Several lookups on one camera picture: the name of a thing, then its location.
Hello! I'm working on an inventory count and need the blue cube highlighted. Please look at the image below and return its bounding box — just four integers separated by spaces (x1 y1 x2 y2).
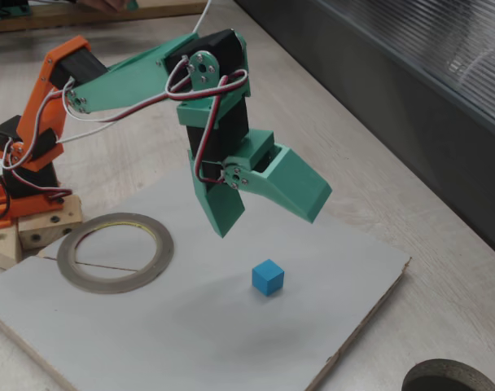
252 258 286 298

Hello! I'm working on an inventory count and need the dark round tape roll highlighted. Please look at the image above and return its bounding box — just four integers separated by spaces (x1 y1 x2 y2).
401 358 495 391

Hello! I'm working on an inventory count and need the person's hand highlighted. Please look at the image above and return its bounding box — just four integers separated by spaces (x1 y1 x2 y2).
78 0 129 13

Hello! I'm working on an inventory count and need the white chipboard panel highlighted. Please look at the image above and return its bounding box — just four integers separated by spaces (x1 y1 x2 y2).
0 160 412 391

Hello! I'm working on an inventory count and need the frosted striped glass partition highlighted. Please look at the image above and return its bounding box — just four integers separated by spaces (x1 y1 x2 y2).
234 0 495 261

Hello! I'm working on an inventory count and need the wooden base block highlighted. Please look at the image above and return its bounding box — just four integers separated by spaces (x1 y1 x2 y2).
17 194 84 250

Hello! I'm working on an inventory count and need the red white black servo cable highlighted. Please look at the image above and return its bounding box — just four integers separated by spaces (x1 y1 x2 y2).
64 55 248 187
9 166 74 204

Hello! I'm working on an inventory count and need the thin servo cable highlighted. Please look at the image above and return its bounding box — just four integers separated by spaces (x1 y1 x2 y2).
56 120 120 144

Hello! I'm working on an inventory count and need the grey ring of tape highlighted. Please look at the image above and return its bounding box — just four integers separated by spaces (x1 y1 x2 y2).
55 212 175 295

